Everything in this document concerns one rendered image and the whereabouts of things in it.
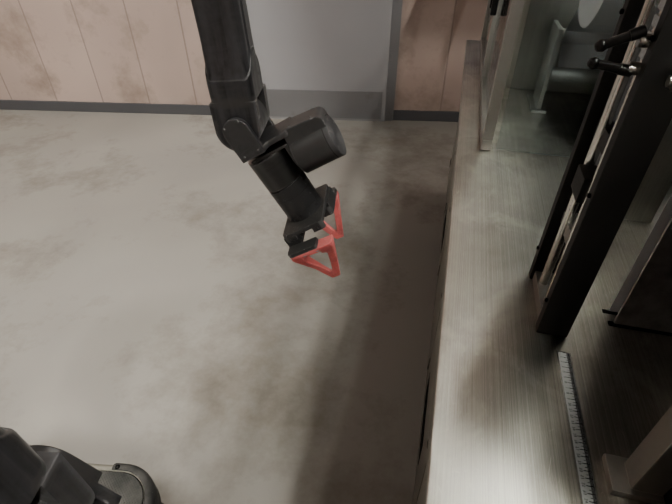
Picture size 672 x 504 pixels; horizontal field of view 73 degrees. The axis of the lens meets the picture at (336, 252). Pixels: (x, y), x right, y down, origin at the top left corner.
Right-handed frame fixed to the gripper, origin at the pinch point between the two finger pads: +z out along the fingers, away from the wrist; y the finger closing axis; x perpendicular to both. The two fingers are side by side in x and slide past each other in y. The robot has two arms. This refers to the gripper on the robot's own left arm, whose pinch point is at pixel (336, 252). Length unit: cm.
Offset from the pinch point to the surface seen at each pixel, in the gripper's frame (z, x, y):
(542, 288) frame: 29.3, -26.5, 7.3
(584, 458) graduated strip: 30.0, -23.3, -23.7
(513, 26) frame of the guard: 3, -43, 68
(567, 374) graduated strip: 31.1, -25.1, -10.1
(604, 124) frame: 2.4, -42.2, 8.3
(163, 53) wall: -27, 163, 307
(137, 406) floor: 54, 118, 34
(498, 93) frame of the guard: 17, -35, 68
